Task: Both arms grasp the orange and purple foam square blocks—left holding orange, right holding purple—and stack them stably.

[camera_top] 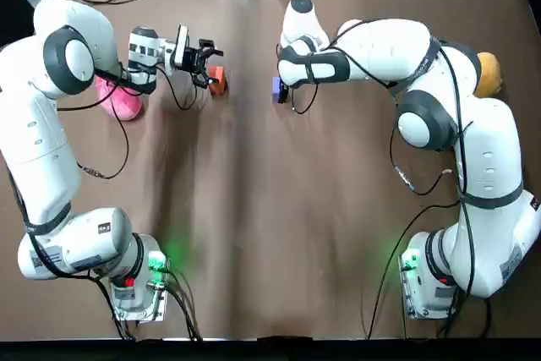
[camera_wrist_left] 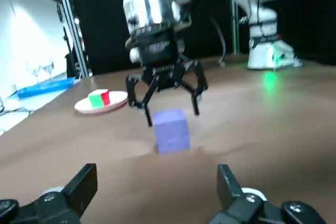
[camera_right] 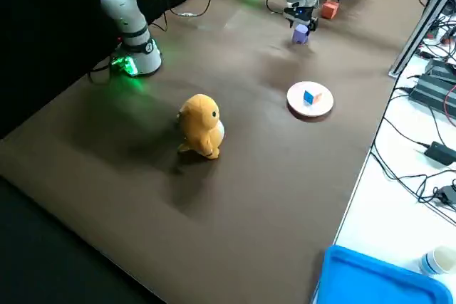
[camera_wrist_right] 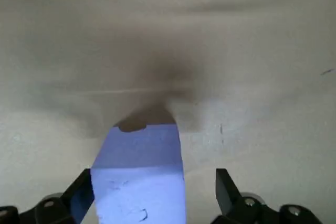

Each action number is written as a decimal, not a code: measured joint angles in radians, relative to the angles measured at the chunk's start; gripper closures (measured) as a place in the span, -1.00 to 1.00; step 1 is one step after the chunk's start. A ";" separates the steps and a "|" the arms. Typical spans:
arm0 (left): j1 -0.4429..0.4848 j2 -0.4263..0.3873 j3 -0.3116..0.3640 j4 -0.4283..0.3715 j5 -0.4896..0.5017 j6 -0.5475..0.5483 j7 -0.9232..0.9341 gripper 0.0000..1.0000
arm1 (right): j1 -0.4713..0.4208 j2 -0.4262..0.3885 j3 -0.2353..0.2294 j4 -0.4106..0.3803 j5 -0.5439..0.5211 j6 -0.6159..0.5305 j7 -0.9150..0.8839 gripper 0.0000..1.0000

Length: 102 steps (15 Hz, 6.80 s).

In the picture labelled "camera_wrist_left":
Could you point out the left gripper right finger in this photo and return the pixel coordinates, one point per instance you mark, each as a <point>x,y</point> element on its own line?
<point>244,208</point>

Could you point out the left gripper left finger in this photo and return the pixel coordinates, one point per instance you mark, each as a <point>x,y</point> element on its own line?
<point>52,208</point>

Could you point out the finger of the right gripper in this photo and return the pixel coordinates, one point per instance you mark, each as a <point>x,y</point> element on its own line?
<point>201,75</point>
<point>130,90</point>

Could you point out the purple foam block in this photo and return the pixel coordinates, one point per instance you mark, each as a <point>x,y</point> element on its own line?
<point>172,134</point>

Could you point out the white round plate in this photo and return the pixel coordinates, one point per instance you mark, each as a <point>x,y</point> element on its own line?
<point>118,98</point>

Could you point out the clear drinking glass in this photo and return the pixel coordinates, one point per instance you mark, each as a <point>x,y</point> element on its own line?
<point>32,70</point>
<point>48,68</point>

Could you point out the blue plastic tray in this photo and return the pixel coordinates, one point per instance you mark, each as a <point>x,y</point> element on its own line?
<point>44,87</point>

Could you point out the aluminium frame post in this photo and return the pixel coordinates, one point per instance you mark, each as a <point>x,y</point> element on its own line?
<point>235,11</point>
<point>71,19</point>

